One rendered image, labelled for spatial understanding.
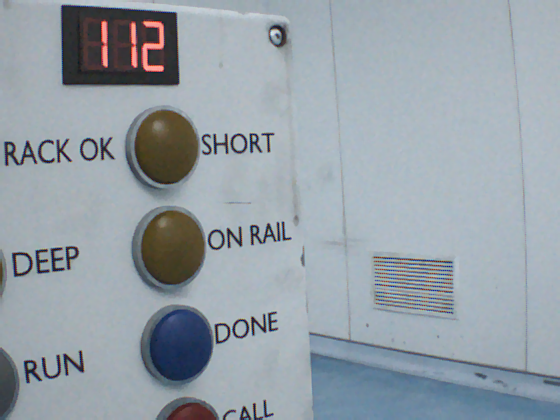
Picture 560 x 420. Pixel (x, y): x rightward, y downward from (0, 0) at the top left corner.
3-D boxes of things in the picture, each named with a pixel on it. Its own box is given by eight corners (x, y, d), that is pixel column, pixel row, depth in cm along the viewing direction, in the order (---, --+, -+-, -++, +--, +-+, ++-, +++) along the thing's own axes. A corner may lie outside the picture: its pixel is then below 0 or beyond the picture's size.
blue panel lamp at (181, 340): (220, 375, 28) (214, 304, 28) (159, 390, 26) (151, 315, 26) (207, 372, 29) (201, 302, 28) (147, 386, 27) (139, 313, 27)
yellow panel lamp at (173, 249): (212, 281, 28) (207, 206, 28) (149, 291, 26) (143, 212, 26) (200, 280, 28) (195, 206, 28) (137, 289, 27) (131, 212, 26)
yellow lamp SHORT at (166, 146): (206, 182, 28) (202, 107, 27) (141, 187, 26) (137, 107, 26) (193, 183, 28) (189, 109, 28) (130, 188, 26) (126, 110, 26)
